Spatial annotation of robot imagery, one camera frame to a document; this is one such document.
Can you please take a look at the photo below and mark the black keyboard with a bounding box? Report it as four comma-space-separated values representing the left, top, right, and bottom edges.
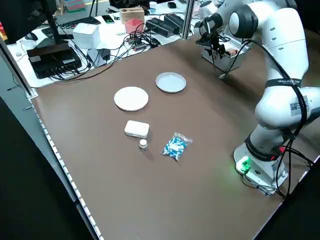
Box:
41, 16, 102, 38

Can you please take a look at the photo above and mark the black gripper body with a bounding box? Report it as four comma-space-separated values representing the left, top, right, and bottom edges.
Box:
196, 31, 223, 49

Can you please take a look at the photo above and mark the black cable with metal plug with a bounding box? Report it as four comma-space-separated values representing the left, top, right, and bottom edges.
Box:
212, 39, 253, 80

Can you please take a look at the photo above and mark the aluminium frame post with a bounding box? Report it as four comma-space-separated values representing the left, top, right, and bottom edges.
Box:
181, 0, 195, 40

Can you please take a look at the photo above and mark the black electronics box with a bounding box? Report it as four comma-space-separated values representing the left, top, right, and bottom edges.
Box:
26, 46, 83, 80

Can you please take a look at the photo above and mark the grey pouch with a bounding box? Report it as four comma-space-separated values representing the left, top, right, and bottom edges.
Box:
86, 48, 107, 68

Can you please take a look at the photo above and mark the silver aluminium medical kit case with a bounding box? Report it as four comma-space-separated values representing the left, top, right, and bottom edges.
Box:
201, 37, 250, 73

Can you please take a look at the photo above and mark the white cube box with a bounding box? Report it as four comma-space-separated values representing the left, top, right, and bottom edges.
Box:
72, 22, 100, 50

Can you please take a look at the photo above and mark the black power supply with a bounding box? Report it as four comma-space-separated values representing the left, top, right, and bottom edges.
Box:
145, 17, 173, 36
163, 13, 186, 32

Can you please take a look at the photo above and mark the bag of blue white capsules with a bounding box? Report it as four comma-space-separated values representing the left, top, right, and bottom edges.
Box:
161, 131, 194, 162

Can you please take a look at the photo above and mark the pink and teal stack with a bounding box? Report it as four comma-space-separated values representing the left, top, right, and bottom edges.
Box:
64, 0, 86, 13

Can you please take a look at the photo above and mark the black monitor with stand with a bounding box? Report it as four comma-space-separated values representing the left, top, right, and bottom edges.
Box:
0, 0, 70, 52

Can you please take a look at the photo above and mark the black base cable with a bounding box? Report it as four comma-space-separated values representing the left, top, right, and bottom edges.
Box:
273, 134, 315, 201

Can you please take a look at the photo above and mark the black usb hub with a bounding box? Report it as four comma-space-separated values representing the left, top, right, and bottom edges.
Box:
126, 37, 161, 52

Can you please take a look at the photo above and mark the white round plate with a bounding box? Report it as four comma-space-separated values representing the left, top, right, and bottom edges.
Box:
113, 86, 150, 112

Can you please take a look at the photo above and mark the black power adapter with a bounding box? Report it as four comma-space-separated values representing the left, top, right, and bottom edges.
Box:
98, 48, 112, 64

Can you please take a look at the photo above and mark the aluminium frame rail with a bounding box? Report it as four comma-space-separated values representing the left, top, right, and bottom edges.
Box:
0, 37, 38, 99

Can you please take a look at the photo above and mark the pink plastic box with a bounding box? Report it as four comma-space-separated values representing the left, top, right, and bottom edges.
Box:
124, 17, 146, 34

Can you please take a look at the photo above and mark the gray round plate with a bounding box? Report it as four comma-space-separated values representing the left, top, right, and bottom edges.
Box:
155, 72, 187, 95

